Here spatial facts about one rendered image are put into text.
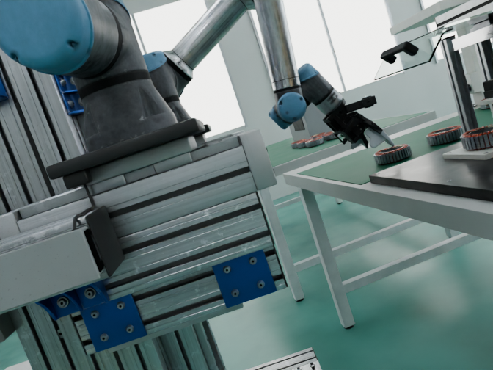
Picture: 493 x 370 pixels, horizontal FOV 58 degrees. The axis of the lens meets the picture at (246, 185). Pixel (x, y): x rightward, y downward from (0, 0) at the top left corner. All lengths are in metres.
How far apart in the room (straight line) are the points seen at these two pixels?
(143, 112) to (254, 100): 4.87
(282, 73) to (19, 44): 0.74
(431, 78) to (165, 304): 5.92
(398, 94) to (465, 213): 5.39
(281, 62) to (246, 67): 4.39
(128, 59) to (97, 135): 0.12
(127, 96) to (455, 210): 0.59
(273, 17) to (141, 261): 0.74
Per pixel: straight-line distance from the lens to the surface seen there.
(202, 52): 1.36
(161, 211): 0.70
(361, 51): 6.06
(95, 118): 0.72
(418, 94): 6.36
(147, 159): 0.69
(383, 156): 1.43
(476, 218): 0.84
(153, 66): 1.21
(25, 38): 0.61
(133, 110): 0.70
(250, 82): 5.56
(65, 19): 0.58
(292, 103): 1.18
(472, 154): 1.12
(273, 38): 1.21
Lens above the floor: 1.00
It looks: 7 degrees down
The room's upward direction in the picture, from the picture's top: 19 degrees counter-clockwise
